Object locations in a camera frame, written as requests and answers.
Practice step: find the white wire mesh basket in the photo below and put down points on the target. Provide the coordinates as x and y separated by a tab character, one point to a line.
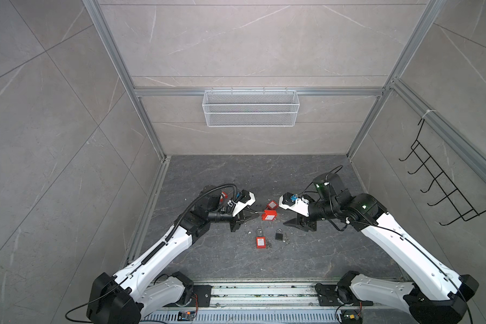
250	108

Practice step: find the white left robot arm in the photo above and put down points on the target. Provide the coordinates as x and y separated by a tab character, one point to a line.
131	294

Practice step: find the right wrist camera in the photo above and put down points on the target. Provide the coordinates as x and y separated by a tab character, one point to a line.
293	202

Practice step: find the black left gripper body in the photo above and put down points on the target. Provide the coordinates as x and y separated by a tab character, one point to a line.
239	220

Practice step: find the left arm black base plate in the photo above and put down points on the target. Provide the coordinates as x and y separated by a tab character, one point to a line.
202	295

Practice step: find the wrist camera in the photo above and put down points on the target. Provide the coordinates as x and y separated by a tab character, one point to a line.
243	199
293	202

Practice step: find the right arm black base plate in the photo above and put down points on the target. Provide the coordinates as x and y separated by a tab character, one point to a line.
334	295

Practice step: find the slotted cable duct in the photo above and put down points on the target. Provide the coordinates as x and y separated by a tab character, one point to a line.
244	316

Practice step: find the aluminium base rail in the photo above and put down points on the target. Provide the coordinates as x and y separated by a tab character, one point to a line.
272	295

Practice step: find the aluminium frame left rail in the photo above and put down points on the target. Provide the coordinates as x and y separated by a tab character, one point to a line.
136	244

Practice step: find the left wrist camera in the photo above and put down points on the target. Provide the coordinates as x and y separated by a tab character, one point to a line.
243	199

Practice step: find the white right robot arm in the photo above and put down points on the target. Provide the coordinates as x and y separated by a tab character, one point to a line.
434	293

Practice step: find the black wire hook rack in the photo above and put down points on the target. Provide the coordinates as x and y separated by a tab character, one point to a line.
440	181

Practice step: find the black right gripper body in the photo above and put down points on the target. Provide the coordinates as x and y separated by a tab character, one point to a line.
304	221

